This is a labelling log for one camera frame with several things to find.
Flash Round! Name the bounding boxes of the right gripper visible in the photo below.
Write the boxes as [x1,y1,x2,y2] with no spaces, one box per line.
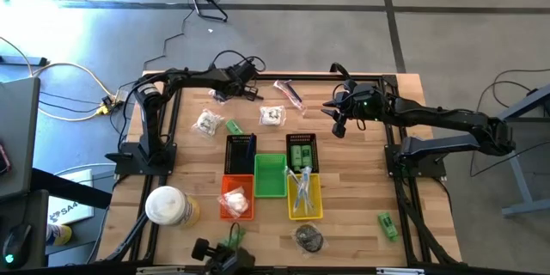
[321,84,390,139]

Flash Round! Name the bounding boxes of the clear bag white parts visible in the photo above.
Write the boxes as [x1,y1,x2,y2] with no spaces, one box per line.
[208,88,229,106]

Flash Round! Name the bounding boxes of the white vanity pack bag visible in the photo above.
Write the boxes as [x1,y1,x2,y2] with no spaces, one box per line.
[191,108,226,139]
[217,186,251,219]
[258,104,288,128]

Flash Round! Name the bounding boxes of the bagged red toothbrush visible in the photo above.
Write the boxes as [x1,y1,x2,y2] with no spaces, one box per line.
[272,78,308,116]

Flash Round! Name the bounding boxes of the green shampoo bottle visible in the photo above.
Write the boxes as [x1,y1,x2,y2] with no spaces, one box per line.
[219,228,248,248]
[290,144,303,173]
[224,119,246,136]
[301,144,314,173]
[376,211,400,242]

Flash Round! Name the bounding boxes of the bagged blue toothbrush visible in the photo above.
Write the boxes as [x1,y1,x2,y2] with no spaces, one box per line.
[298,165,314,217]

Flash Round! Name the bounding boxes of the bagged white toothbrush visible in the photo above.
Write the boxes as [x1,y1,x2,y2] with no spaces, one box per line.
[283,165,311,216]

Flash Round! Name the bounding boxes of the black plastic basket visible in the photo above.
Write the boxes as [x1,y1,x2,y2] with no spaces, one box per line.
[285,132,320,174]
[223,133,258,176]

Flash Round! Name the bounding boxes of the orange plastic basket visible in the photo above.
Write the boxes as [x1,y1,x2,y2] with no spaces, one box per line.
[219,174,255,221]

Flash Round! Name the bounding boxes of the green plastic basket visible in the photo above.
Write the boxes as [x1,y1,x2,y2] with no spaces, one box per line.
[253,153,288,199]

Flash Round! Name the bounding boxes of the yellow plastic basket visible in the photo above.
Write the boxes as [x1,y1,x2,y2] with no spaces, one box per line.
[285,172,324,222]

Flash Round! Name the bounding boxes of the black coil in clear bag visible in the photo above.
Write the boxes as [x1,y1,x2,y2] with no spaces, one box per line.
[290,222,327,260]

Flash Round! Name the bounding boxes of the white wipes canister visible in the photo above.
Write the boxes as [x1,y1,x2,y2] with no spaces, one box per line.
[144,185,202,229]

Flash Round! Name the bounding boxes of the grey metal side table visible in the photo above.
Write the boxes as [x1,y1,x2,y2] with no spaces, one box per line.
[498,83,550,219]

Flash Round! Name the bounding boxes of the black floor bar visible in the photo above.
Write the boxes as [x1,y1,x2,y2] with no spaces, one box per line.
[0,55,49,67]

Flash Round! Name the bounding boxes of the white printed booklet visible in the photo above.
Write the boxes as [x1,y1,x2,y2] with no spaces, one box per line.
[46,168,95,226]

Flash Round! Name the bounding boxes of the grey laptop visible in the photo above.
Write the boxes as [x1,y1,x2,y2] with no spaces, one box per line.
[0,76,42,202]

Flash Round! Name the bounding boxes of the yellow and blue bottle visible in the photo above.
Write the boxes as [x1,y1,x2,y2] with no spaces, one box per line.
[45,223,74,247]

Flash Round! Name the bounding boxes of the black desk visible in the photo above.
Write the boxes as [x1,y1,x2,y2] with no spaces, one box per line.
[0,167,113,270]

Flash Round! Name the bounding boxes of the black computer mouse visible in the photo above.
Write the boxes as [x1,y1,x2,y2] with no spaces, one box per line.
[1,223,34,270]

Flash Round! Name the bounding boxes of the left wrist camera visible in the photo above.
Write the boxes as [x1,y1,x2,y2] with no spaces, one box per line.
[231,60,260,81]

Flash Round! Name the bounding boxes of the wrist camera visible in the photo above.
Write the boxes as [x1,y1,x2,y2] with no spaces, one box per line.
[341,77,358,95]
[231,60,260,81]

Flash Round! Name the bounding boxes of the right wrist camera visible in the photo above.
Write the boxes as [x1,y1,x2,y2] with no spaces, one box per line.
[341,77,358,95]

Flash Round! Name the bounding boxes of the black frame handle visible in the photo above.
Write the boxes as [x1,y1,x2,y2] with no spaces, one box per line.
[329,62,351,79]

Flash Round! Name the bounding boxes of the black aluminium table frame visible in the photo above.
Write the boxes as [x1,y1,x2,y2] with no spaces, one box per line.
[96,70,463,275]

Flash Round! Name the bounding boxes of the black floor cable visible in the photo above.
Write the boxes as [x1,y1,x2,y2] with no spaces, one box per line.
[116,6,195,91]
[470,67,550,177]

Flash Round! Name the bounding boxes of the cream floor cable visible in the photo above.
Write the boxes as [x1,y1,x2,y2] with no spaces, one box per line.
[0,35,118,122]

